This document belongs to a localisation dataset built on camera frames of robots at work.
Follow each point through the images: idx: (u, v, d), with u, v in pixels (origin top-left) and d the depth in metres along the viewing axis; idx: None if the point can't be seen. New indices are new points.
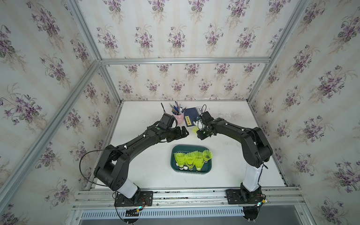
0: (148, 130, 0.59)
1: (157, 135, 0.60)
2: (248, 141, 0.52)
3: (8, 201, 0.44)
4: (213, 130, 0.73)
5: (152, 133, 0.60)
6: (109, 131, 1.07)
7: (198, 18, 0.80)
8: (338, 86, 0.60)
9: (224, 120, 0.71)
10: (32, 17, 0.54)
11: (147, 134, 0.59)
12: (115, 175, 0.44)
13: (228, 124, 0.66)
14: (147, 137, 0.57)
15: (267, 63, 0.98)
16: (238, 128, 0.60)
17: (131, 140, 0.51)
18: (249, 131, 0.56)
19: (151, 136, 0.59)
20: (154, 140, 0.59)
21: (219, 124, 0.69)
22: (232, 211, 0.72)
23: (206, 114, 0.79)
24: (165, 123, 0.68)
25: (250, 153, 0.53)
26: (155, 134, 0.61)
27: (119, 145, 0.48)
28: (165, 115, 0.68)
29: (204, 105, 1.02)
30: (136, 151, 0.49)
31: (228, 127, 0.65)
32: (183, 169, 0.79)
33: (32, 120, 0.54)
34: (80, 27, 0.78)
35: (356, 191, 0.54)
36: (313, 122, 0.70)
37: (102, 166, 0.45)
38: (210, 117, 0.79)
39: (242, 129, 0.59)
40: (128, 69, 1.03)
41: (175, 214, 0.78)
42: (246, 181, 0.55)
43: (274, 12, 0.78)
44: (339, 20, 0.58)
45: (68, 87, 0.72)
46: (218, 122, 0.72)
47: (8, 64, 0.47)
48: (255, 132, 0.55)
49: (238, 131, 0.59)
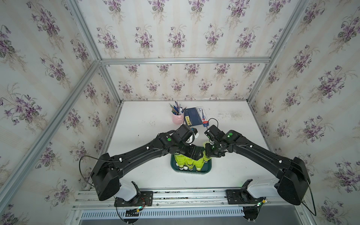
0: (155, 140, 0.54)
1: (163, 149, 0.52)
2: (294, 180, 0.40)
3: (8, 201, 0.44)
4: (228, 146, 0.57)
5: (155, 149, 0.51)
6: (109, 131, 1.07)
7: (198, 18, 0.81)
8: (338, 86, 0.60)
9: (245, 139, 0.55)
10: (32, 17, 0.54)
11: (151, 147, 0.51)
12: (102, 188, 0.42)
13: (255, 148, 0.51)
14: (149, 152, 0.49)
15: (267, 63, 0.98)
16: (275, 159, 0.46)
17: (130, 153, 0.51)
18: (288, 164, 0.44)
19: (155, 150, 0.50)
20: (160, 153, 0.51)
21: (240, 143, 0.54)
22: (232, 211, 0.72)
23: (214, 128, 0.64)
24: (180, 136, 0.59)
25: (291, 193, 0.43)
26: (162, 146, 0.52)
27: (115, 157, 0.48)
28: (183, 127, 0.59)
29: (212, 119, 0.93)
30: (131, 166, 0.44)
31: (262, 157, 0.48)
32: (183, 169, 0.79)
33: (32, 120, 0.54)
34: (80, 27, 0.78)
35: (356, 191, 0.54)
36: (313, 122, 0.70)
37: (96, 172, 0.44)
38: (220, 132, 0.64)
39: (280, 160, 0.46)
40: (128, 69, 1.03)
41: (175, 214, 0.78)
42: (255, 189, 0.62)
43: (274, 12, 0.78)
44: (339, 20, 0.58)
45: (68, 87, 0.72)
46: (239, 140, 0.56)
47: (8, 64, 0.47)
48: (297, 166, 0.46)
49: (276, 163, 0.45)
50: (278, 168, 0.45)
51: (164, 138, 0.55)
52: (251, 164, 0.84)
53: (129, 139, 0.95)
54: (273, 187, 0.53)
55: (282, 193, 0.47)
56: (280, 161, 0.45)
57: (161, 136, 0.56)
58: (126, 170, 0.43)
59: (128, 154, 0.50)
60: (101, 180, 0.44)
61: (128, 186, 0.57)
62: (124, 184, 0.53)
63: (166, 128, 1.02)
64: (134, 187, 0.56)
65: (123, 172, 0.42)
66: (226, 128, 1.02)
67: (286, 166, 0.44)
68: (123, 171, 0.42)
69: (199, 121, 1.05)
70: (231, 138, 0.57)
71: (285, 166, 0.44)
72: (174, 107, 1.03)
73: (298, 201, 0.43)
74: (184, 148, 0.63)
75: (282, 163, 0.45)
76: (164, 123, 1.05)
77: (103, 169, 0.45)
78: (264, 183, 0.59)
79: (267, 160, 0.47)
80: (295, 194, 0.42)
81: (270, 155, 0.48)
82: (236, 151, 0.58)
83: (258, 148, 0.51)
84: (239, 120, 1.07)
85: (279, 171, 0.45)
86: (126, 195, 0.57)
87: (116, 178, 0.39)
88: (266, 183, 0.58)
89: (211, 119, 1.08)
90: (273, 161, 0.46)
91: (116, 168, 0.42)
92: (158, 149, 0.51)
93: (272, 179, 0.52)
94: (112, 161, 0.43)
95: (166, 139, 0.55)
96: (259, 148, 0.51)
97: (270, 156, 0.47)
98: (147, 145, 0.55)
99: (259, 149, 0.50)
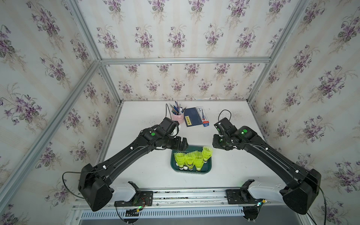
0: (139, 138, 0.52)
1: (148, 145, 0.50)
2: (309, 194, 0.38)
3: (8, 201, 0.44)
4: (241, 143, 0.52)
5: (140, 146, 0.49)
6: (109, 131, 1.07)
7: (198, 18, 0.80)
8: (338, 86, 0.60)
9: (260, 139, 0.51)
10: (32, 17, 0.54)
11: (135, 147, 0.49)
12: (92, 199, 0.40)
13: (271, 152, 0.47)
14: (134, 151, 0.48)
15: (267, 63, 0.98)
16: (290, 168, 0.43)
17: (113, 157, 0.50)
18: (305, 175, 0.41)
19: (141, 148, 0.49)
20: (147, 149, 0.50)
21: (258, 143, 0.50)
22: (232, 211, 0.72)
23: (226, 122, 0.58)
24: (164, 128, 0.59)
25: (299, 204, 0.42)
26: (147, 142, 0.51)
27: (98, 166, 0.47)
28: (166, 120, 0.59)
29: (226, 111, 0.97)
30: (118, 170, 0.43)
31: (277, 162, 0.45)
32: (183, 169, 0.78)
33: (32, 120, 0.54)
34: (80, 27, 0.78)
35: (356, 191, 0.54)
36: (313, 122, 0.70)
37: (83, 185, 0.42)
38: (232, 127, 0.59)
39: (296, 170, 0.42)
40: (128, 69, 1.03)
41: (175, 214, 0.78)
42: (257, 190, 0.62)
43: (274, 12, 0.78)
44: (339, 20, 0.58)
45: (68, 87, 0.72)
46: (254, 139, 0.51)
47: (8, 64, 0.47)
48: (313, 178, 0.43)
49: (292, 172, 0.42)
50: (294, 178, 0.42)
51: (148, 133, 0.54)
52: (251, 164, 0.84)
53: (129, 140, 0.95)
54: (277, 192, 0.51)
55: (288, 201, 0.46)
56: (296, 170, 0.42)
57: (144, 133, 0.54)
58: (114, 176, 0.42)
59: (112, 160, 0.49)
60: (90, 191, 0.42)
61: (124, 189, 0.57)
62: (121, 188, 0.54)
63: None
64: (133, 186, 0.66)
65: (111, 178, 0.41)
66: None
67: (301, 177, 0.41)
68: (110, 177, 0.41)
69: (199, 121, 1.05)
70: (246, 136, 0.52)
71: (301, 176, 0.41)
72: (174, 107, 1.03)
73: (303, 211, 0.42)
74: (170, 141, 0.63)
75: (298, 174, 0.42)
76: None
77: (90, 181, 0.44)
78: (269, 187, 0.57)
79: (283, 167, 0.44)
80: (304, 206, 0.41)
81: (286, 162, 0.44)
82: (247, 149, 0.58)
83: (273, 152, 0.47)
84: (239, 121, 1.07)
85: (293, 181, 0.42)
86: (126, 197, 0.58)
87: (104, 187, 0.38)
88: (272, 188, 0.55)
89: (223, 108, 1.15)
90: (289, 170, 0.43)
91: (102, 176, 0.41)
92: (143, 146, 0.49)
93: (277, 185, 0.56)
94: (96, 170, 0.42)
95: (150, 135, 0.54)
96: (275, 153, 0.47)
97: (287, 164, 0.44)
98: (131, 145, 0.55)
99: (276, 154, 0.46)
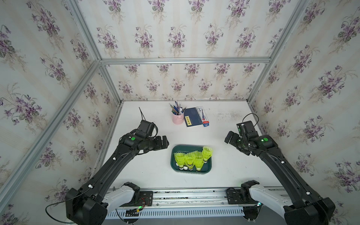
0: (120, 146, 0.50)
1: (131, 150, 0.50)
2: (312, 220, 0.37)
3: (8, 201, 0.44)
4: (257, 150, 0.53)
5: (122, 154, 0.48)
6: (109, 131, 1.07)
7: (198, 18, 0.80)
8: (338, 86, 0.60)
9: (279, 152, 0.49)
10: (32, 17, 0.54)
11: (118, 157, 0.48)
12: (86, 222, 0.38)
13: (286, 167, 0.46)
14: (118, 160, 0.47)
15: (267, 63, 0.98)
16: (301, 187, 0.42)
17: (96, 173, 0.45)
18: (316, 199, 0.39)
19: (124, 155, 0.48)
20: (131, 155, 0.50)
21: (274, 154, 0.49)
22: (232, 211, 0.72)
23: (250, 125, 0.58)
24: (144, 131, 0.59)
25: None
26: (129, 148, 0.50)
27: (83, 186, 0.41)
28: (144, 123, 0.59)
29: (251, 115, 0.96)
30: (107, 185, 0.42)
31: (288, 178, 0.44)
32: (183, 169, 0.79)
33: (32, 120, 0.54)
34: (80, 27, 0.78)
35: (356, 191, 0.54)
36: (313, 122, 0.70)
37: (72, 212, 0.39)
38: (254, 132, 0.58)
39: (307, 191, 0.41)
40: (128, 69, 1.03)
41: (175, 214, 0.78)
42: (258, 193, 0.61)
43: (274, 12, 0.78)
44: (339, 20, 0.58)
45: (68, 87, 0.72)
46: (272, 149, 0.50)
47: (8, 64, 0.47)
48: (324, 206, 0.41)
49: (301, 191, 0.41)
50: (300, 198, 0.41)
51: (128, 139, 0.53)
52: (251, 164, 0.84)
53: None
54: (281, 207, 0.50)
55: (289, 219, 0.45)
56: (307, 191, 0.41)
57: (123, 139, 0.53)
58: (104, 191, 0.41)
59: (96, 176, 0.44)
60: (82, 214, 0.40)
61: (119, 196, 0.55)
62: (114, 196, 0.54)
63: (166, 128, 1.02)
64: (129, 187, 0.65)
65: (101, 195, 0.40)
66: (226, 128, 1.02)
67: (311, 199, 0.39)
68: (101, 194, 0.40)
69: (199, 121, 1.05)
70: (263, 143, 0.52)
71: (311, 199, 0.39)
72: (174, 107, 1.03)
73: None
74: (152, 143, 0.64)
75: (309, 196, 0.40)
76: (164, 123, 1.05)
77: (78, 205, 0.42)
78: (274, 197, 0.55)
79: (293, 184, 0.43)
80: None
81: (298, 180, 0.43)
82: (262, 158, 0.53)
83: (289, 167, 0.46)
84: (239, 120, 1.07)
85: (299, 201, 0.42)
86: (126, 200, 0.59)
87: (95, 206, 0.37)
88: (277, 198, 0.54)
89: (223, 108, 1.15)
90: (298, 189, 0.42)
91: (91, 196, 0.39)
92: (126, 153, 0.49)
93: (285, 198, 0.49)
94: (82, 192, 0.39)
95: (130, 140, 0.53)
96: (290, 168, 0.45)
97: (298, 182, 0.43)
98: (113, 155, 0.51)
99: (291, 170, 0.45)
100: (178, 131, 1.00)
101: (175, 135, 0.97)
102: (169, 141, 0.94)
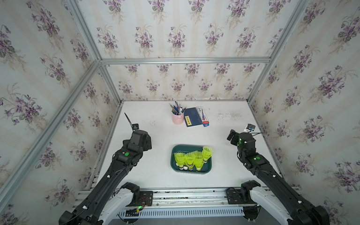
0: (113, 164, 0.50)
1: (125, 166, 0.50)
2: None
3: (8, 201, 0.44)
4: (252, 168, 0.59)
5: (116, 171, 0.48)
6: (109, 131, 1.07)
7: (198, 18, 0.80)
8: (338, 86, 0.60)
9: (272, 168, 0.55)
10: (32, 17, 0.54)
11: (112, 174, 0.48)
12: None
13: (278, 180, 0.51)
14: (112, 178, 0.47)
15: (267, 63, 0.98)
16: (293, 197, 0.45)
17: (90, 193, 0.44)
18: (308, 207, 0.42)
19: (118, 173, 0.48)
20: (125, 172, 0.50)
21: (265, 173, 0.54)
22: (231, 211, 0.72)
23: (252, 143, 0.60)
24: (136, 143, 0.58)
25: None
26: (123, 165, 0.50)
27: (77, 208, 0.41)
28: (135, 134, 0.57)
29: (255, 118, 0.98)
30: (102, 204, 0.42)
31: (281, 190, 0.48)
32: (183, 169, 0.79)
33: (32, 120, 0.54)
34: (80, 27, 0.78)
35: (356, 191, 0.54)
36: (313, 122, 0.70)
37: None
38: (253, 150, 0.61)
39: (298, 200, 0.44)
40: (128, 69, 1.03)
41: (175, 214, 0.78)
42: (259, 197, 0.61)
43: (274, 12, 0.78)
44: (339, 20, 0.58)
45: (68, 87, 0.72)
46: (264, 166, 0.56)
47: (8, 64, 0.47)
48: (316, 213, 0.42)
49: (294, 201, 0.44)
50: (293, 207, 0.44)
51: (122, 155, 0.53)
52: None
53: None
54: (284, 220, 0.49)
55: None
56: (299, 200, 0.44)
57: (117, 155, 0.53)
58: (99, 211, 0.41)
59: (91, 196, 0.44)
60: None
61: (116, 206, 0.54)
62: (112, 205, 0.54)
63: (166, 128, 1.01)
64: (127, 190, 0.65)
65: (96, 215, 0.39)
66: (226, 128, 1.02)
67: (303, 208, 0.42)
68: (96, 214, 0.40)
69: (199, 121, 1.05)
70: (258, 161, 0.58)
71: (303, 207, 0.42)
72: (173, 107, 1.03)
73: None
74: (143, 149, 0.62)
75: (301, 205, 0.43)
76: (164, 123, 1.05)
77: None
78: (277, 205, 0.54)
79: (285, 195, 0.47)
80: None
81: (290, 191, 0.47)
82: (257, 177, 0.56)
83: (281, 181, 0.50)
84: (239, 120, 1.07)
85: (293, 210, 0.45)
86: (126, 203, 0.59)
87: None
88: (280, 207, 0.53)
89: (223, 108, 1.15)
90: (290, 199, 0.45)
91: (86, 218, 0.38)
92: (120, 170, 0.49)
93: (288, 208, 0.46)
94: (76, 213, 0.39)
95: (123, 156, 0.53)
96: (283, 183, 0.49)
97: (289, 192, 0.47)
98: (107, 173, 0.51)
99: (284, 184, 0.49)
100: (178, 130, 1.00)
101: (175, 135, 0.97)
102: (169, 141, 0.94)
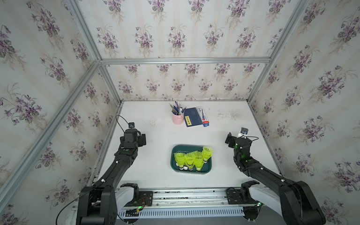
0: (118, 157, 0.58)
1: (129, 156, 0.59)
2: (289, 197, 0.43)
3: (8, 201, 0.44)
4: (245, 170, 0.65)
5: (123, 158, 0.58)
6: (109, 131, 1.07)
7: (198, 18, 0.81)
8: (338, 86, 0.60)
9: (259, 164, 0.63)
10: (32, 17, 0.54)
11: (120, 160, 0.57)
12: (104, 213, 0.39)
13: (266, 170, 0.57)
14: (121, 163, 0.55)
15: (267, 63, 0.98)
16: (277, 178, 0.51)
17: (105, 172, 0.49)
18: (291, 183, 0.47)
19: (124, 161, 0.56)
20: (129, 162, 0.58)
21: (253, 167, 0.62)
22: (232, 211, 0.72)
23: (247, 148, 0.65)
24: (131, 141, 0.65)
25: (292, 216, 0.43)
26: (127, 157, 0.59)
27: (96, 182, 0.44)
28: (127, 134, 0.64)
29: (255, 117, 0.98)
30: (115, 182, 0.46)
31: (267, 174, 0.55)
32: (183, 169, 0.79)
33: (32, 120, 0.54)
34: (80, 27, 0.78)
35: (356, 191, 0.54)
36: (313, 122, 0.70)
37: (85, 214, 0.39)
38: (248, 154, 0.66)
39: (281, 179, 0.50)
40: (128, 69, 1.03)
41: (175, 214, 0.78)
42: (258, 192, 0.62)
43: (274, 12, 0.78)
44: (339, 20, 0.58)
45: (68, 87, 0.72)
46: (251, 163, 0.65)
47: (8, 64, 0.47)
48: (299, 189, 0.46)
49: (277, 180, 0.50)
50: (276, 184, 0.50)
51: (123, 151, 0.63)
52: None
53: None
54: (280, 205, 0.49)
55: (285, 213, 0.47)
56: (282, 179, 0.50)
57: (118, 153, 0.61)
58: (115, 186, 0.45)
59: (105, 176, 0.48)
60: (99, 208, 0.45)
61: (123, 195, 0.57)
62: (118, 195, 0.57)
63: (166, 128, 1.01)
64: (127, 187, 0.66)
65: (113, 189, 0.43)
66: (226, 128, 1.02)
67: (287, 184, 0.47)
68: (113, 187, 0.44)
69: (199, 121, 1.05)
70: (250, 162, 0.66)
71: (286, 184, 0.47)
72: (173, 107, 1.03)
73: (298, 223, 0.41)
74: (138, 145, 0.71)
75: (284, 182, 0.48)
76: (164, 123, 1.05)
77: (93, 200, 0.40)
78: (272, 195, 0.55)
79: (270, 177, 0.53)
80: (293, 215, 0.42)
81: (275, 175, 0.53)
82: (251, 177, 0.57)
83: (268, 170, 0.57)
84: (239, 120, 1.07)
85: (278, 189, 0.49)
86: (129, 198, 0.60)
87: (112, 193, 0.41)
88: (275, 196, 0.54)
89: (223, 108, 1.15)
90: (275, 180, 0.51)
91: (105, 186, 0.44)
92: (126, 159, 0.57)
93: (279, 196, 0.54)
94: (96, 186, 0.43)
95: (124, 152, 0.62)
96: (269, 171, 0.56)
97: (274, 176, 0.53)
98: (116, 161, 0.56)
99: (270, 172, 0.55)
100: (177, 131, 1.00)
101: (175, 135, 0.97)
102: (169, 141, 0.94)
